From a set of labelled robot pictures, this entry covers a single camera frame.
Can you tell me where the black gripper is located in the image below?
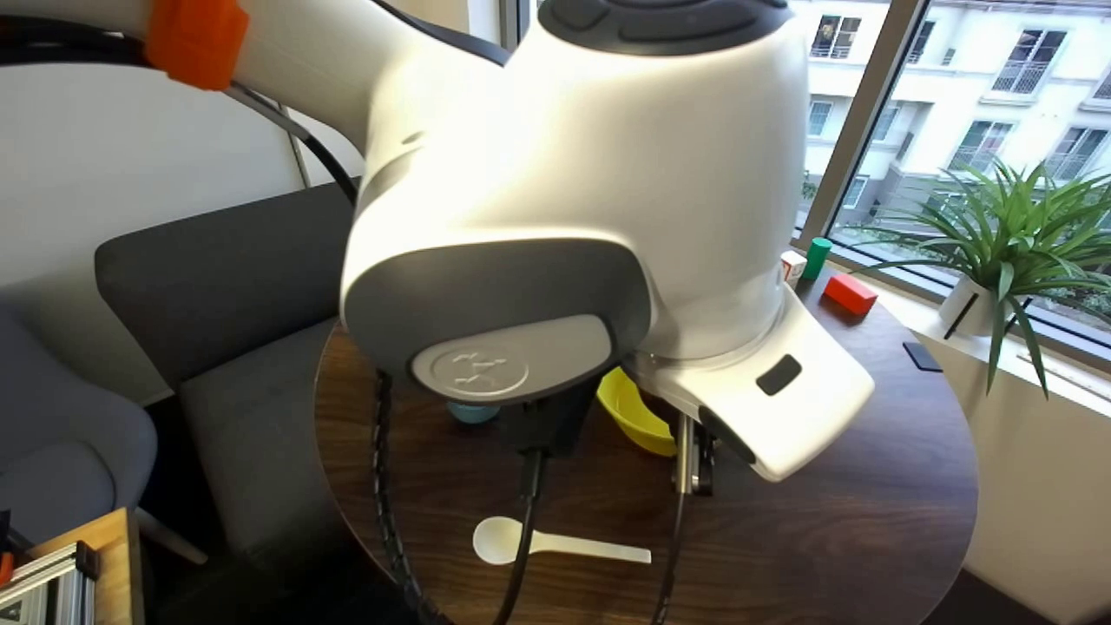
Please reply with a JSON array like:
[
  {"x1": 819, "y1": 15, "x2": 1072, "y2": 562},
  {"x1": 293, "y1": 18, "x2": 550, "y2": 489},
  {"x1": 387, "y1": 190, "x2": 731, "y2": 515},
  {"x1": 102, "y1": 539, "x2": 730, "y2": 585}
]
[{"x1": 496, "y1": 372, "x2": 609, "y2": 458}]

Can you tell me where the yellow plastic bowl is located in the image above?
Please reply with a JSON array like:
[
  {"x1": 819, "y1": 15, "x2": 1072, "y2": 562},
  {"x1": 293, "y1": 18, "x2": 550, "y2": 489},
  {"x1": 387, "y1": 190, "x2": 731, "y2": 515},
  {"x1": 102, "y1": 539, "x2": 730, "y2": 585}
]
[{"x1": 594, "y1": 364, "x2": 679, "y2": 462}]

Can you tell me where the white plastic spoon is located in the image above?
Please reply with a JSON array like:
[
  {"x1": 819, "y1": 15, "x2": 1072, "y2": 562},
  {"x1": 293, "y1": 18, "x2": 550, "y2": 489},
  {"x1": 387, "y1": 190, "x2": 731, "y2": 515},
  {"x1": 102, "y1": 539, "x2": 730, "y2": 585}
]
[{"x1": 470, "y1": 515, "x2": 656, "y2": 569}]

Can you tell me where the round dark wooden table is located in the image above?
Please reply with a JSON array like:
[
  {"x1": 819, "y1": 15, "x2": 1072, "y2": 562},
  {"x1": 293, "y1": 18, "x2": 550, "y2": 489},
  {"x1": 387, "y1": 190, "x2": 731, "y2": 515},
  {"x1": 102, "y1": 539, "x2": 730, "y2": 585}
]
[{"x1": 311, "y1": 287, "x2": 983, "y2": 625}]

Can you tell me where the green block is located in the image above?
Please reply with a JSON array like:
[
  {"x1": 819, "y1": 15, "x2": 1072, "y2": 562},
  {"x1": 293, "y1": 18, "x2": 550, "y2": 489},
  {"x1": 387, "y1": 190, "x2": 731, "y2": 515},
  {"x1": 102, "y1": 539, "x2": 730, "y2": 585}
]
[{"x1": 797, "y1": 238, "x2": 836, "y2": 293}]

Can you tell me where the red block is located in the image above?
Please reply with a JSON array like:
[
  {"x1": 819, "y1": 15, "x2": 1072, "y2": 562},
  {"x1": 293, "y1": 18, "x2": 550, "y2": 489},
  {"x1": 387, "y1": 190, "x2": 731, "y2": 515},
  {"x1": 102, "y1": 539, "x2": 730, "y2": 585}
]
[{"x1": 819, "y1": 272, "x2": 882, "y2": 324}]

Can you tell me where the dark grey sofa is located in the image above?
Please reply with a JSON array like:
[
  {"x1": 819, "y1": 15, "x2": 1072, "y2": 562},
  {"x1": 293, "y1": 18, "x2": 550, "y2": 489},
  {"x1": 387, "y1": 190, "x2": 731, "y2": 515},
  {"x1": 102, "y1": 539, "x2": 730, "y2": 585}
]
[{"x1": 93, "y1": 180, "x2": 375, "y2": 569}]

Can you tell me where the black table edge pad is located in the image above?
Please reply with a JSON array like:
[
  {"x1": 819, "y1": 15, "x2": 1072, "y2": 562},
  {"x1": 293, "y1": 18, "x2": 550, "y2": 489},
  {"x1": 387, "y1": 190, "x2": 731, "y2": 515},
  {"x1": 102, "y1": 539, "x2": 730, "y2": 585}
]
[{"x1": 904, "y1": 341, "x2": 944, "y2": 374}]

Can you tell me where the white plant pot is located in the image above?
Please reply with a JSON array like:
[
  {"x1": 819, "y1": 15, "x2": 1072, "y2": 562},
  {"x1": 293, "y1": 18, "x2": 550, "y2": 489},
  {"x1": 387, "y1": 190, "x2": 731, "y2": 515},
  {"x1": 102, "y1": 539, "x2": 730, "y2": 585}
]
[{"x1": 933, "y1": 276, "x2": 1000, "y2": 344}]

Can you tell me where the light wooden side desk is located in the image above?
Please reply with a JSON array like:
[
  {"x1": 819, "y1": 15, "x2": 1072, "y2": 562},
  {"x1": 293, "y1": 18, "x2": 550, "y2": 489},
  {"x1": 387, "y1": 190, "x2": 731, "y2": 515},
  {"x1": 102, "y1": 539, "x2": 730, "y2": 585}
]
[{"x1": 30, "y1": 505, "x2": 150, "y2": 625}]

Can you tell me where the grey office chair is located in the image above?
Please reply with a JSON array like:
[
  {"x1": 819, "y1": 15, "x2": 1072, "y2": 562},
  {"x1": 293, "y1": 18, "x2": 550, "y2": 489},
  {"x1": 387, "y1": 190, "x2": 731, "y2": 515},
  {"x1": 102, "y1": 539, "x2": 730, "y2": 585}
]
[{"x1": 0, "y1": 306, "x2": 161, "y2": 548}]

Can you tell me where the green spiky plant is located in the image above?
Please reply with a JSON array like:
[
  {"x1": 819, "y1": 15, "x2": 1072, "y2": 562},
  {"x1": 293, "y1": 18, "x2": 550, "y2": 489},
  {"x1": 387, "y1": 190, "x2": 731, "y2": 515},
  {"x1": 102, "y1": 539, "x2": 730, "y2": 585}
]
[{"x1": 864, "y1": 161, "x2": 1111, "y2": 399}]

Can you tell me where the thin black cable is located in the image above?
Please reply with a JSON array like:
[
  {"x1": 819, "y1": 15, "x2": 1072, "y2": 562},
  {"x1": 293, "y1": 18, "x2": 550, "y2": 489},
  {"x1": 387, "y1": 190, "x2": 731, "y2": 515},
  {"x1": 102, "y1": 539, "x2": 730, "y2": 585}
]
[
  {"x1": 488, "y1": 448, "x2": 550, "y2": 625},
  {"x1": 648, "y1": 415, "x2": 730, "y2": 625}
]

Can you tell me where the grey window frame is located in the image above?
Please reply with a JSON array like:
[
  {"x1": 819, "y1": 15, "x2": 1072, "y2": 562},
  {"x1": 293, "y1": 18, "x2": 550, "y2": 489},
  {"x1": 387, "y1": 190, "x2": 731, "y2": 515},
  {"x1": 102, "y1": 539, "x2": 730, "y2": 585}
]
[{"x1": 792, "y1": 0, "x2": 1111, "y2": 364}]

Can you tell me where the aluminium profile frame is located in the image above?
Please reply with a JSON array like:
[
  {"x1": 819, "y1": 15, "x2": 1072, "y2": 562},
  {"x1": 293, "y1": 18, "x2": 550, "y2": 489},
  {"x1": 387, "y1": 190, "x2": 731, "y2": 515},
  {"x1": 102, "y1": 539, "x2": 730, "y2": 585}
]
[{"x1": 0, "y1": 534, "x2": 104, "y2": 625}]

